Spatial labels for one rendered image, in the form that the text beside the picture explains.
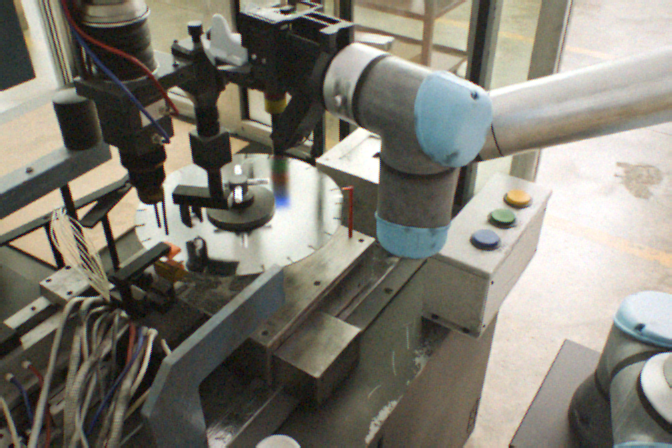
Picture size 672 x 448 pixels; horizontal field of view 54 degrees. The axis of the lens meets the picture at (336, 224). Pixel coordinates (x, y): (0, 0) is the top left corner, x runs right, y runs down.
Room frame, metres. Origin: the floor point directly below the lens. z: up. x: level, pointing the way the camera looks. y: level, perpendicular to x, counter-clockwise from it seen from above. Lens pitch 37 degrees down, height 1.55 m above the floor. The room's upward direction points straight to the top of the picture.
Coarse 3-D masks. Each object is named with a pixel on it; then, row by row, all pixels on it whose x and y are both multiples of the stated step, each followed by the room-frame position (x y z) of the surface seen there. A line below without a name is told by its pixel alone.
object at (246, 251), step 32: (256, 160) 0.99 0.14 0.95; (288, 160) 0.99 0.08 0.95; (288, 192) 0.89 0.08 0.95; (320, 192) 0.89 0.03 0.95; (256, 224) 0.80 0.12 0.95; (288, 224) 0.80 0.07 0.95; (320, 224) 0.80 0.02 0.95; (192, 256) 0.73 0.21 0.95; (224, 256) 0.73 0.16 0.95; (256, 256) 0.73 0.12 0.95; (288, 256) 0.73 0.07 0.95
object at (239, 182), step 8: (240, 168) 0.89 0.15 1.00; (232, 176) 0.86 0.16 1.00; (240, 176) 0.86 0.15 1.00; (224, 184) 0.84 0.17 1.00; (232, 184) 0.84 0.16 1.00; (240, 184) 0.84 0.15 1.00; (248, 184) 0.85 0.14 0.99; (256, 184) 0.85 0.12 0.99; (240, 192) 0.82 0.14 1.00; (240, 200) 0.80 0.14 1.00
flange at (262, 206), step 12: (252, 192) 0.86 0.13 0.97; (264, 192) 0.88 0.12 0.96; (240, 204) 0.83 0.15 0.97; (252, 204) 0.84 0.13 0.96; (264, 204) 0.84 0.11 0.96; (216, 216) 0.81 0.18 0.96; (228, 216) 0.81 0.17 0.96; (240, 216) 0.81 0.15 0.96; (252, 216) 0.81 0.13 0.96; (264, 216) 0.81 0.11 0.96
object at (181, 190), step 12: (216, 180) 0.77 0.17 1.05; (180, 192) 0.78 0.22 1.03; (192, 192) 0.78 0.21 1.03; (204, 192) 0.78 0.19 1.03; (216, 192) 0.77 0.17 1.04; (228, 192) 0.78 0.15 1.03; (180, 204) 0.77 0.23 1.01; (192, 204) 0.77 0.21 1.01; (204, 204) 0.77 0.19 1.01; (216, 204) 0.76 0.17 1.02; (228, 204) 0.76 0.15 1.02; (180, 216) 0.78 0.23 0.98
